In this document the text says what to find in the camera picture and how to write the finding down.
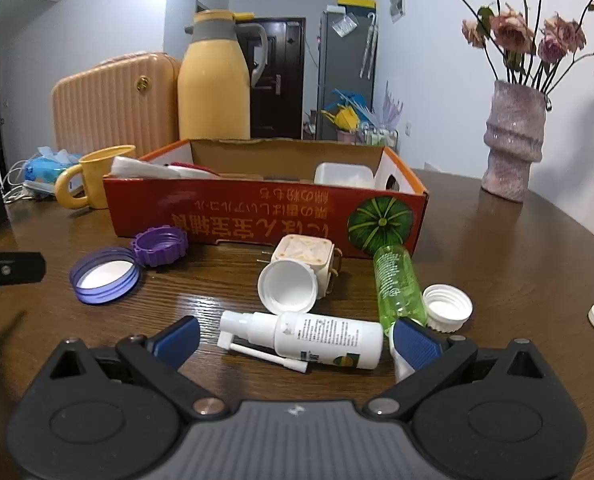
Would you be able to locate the white plastic swab container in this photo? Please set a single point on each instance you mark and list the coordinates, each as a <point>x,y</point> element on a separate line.
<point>337,173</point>

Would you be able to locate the wall picture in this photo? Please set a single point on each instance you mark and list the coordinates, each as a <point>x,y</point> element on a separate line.
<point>398,1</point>

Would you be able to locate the blue plastic hanger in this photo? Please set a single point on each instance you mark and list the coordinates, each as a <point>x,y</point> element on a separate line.
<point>352,99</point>

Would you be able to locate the yellow ceramic mug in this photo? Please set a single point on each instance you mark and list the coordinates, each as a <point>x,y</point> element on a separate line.
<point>97,180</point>

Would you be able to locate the clear bag on refrigerator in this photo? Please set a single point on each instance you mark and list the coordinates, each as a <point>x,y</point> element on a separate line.
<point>345,25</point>

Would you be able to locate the green clear bottle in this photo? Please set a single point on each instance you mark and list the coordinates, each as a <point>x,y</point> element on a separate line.
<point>397,280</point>

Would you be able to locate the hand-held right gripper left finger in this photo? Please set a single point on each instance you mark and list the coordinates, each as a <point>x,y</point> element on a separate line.
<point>182,337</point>

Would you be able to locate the pink pot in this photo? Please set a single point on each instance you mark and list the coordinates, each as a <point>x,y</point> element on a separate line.
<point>348,136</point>

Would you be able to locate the white spray bottle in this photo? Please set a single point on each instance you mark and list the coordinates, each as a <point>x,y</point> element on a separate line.
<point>327,337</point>

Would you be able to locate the red cardboard box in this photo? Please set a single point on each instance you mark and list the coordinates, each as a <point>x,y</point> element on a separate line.
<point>257,220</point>

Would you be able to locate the yellow box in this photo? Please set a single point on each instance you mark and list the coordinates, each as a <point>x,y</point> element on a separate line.
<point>357,2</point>

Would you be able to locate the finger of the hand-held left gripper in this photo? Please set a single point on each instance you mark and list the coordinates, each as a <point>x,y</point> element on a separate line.
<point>17,269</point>

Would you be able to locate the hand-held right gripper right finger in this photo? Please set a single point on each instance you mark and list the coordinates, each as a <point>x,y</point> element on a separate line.
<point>417,344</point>

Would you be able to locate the pink textured vase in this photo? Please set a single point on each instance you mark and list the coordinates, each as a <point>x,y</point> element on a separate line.
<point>512,145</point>

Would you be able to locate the lilac wall decoration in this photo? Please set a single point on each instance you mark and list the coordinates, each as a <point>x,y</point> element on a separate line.
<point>392,107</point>

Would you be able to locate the dark wooden door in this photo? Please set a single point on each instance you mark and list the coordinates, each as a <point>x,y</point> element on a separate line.
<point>287,60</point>

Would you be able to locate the dried pink roses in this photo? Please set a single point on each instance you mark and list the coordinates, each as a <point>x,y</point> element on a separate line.
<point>514,30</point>

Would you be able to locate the cream square jar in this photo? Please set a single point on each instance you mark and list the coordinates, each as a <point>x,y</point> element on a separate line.
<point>304,252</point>

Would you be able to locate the lilac lid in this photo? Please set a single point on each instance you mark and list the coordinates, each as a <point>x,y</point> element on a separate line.
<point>104,276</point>

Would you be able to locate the purple toothed cap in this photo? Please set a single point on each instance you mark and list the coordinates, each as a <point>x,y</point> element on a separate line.
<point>159,246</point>

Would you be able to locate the flat plastic package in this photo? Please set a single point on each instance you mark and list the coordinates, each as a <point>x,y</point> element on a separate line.
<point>39,191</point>

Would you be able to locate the grey refrigerator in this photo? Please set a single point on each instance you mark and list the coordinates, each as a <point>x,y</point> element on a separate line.
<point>337,80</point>

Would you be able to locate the yellow folded item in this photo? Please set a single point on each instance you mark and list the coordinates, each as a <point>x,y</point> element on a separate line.
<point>342,117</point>

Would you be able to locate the tall white plastic cap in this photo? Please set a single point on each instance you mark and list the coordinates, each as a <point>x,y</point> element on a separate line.
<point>287,287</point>

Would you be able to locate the yellow thermos jug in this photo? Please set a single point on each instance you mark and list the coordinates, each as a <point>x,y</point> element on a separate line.
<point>212,95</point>

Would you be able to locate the white ribbed wide cap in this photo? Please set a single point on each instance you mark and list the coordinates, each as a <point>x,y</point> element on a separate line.
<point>447,308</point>

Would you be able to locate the pink ribbed suitcase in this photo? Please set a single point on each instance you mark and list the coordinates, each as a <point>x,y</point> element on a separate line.
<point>107,105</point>

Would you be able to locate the blue tissue pack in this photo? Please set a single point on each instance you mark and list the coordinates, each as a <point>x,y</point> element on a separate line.
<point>47,167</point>

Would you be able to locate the red and white lint brush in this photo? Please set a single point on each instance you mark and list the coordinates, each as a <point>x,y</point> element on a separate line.
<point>137,167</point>

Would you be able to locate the white folded umbrella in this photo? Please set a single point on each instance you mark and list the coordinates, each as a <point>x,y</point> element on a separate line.
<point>366,55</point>
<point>374,35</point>

